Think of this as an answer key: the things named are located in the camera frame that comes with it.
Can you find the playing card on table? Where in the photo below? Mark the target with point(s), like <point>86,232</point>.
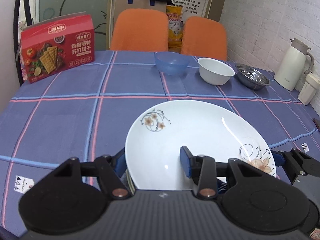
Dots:
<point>22,184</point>

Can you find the left orange chair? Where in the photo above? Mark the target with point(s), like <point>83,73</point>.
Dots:
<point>141,30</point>

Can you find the red cracker box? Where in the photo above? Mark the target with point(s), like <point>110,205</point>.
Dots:
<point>57,44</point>

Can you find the white ceramic bowl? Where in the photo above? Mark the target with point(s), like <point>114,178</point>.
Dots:
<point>214,71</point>

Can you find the cream thermos jug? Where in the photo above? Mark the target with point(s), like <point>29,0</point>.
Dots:
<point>296,61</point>

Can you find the orange chair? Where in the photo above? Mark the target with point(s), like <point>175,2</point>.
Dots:
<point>203,37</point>
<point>141,30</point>

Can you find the blue plaid tablecloth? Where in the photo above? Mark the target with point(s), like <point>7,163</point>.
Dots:
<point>87,111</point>

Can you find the black smartphone red case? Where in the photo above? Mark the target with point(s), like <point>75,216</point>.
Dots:
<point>317,123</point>

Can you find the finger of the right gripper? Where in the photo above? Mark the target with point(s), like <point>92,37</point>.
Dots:
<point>278,157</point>

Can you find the playing card near edge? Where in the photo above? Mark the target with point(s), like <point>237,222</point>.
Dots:
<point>305,147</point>

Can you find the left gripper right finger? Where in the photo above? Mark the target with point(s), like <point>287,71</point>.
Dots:
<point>203,171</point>

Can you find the blue plastic bowl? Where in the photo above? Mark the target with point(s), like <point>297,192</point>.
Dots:
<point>171,63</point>

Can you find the stainless steel bowl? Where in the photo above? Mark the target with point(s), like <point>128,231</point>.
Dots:
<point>251,78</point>

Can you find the cream travel cup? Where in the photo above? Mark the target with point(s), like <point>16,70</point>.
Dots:
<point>310,87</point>

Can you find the right orange chair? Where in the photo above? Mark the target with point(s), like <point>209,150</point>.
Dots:
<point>203,37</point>

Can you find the brown paper bag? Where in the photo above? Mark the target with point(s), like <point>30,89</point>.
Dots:
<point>121,5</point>

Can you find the white floral plate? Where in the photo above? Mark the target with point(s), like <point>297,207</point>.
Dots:
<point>152,147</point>

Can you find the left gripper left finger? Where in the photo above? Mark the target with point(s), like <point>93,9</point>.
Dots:
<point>96,180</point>

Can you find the yellow snack package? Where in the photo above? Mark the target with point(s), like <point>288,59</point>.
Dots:
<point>175,15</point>

